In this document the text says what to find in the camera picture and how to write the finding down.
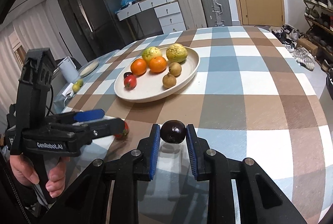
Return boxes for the oval red tomato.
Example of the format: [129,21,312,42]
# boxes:
[115,121,129,141]

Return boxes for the round red tomato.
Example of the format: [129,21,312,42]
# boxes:
[124,75,137,90]

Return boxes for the dark plum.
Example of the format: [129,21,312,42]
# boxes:
[123,72,133,78]
[160,120,186,144]

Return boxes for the small orange mandarin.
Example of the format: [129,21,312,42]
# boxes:
[130,58,147,76]

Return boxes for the brown longan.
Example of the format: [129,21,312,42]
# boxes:
[169,62,182,77]
[163,73,177,89]

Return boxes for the large orange mandarin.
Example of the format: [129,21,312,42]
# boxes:
[148,56,168,73]

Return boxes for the person's left hand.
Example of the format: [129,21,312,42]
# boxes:
[9,154,71,198]

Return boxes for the white kettle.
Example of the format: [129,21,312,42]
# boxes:
[58,57,80,84]

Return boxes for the small side plate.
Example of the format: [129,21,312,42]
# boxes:
[80,60,99,77]

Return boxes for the cream round plate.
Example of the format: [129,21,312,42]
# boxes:
[113,47,200,103]

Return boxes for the yellow-green citrus left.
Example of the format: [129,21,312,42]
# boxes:
[142,46,162,64]

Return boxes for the yellow-green citrus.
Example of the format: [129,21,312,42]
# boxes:
[142,46,162,64]
[166,43,188,63]

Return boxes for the black refrigerator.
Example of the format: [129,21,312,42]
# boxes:
[81,0,133,54]

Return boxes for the white curtain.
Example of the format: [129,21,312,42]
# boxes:
[1,3,69,111]

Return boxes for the yellow-green citrus right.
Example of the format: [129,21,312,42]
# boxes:
[166,43,188,63]

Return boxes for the checkered tablecloth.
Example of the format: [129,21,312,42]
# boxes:
[66,27,332,223]

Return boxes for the white drawer cabinet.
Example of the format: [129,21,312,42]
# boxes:
[117,0,186,39]

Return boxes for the white sneakers on floor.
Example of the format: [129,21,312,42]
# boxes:
[292,46,316,71]

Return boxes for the beige suitcase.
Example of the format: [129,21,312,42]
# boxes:
[177,0,207,30]

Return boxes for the silver suitcase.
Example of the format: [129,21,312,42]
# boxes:
[201,0,232,27]

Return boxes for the wooden shoe rack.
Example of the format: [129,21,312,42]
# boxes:
[299,0,332,72]

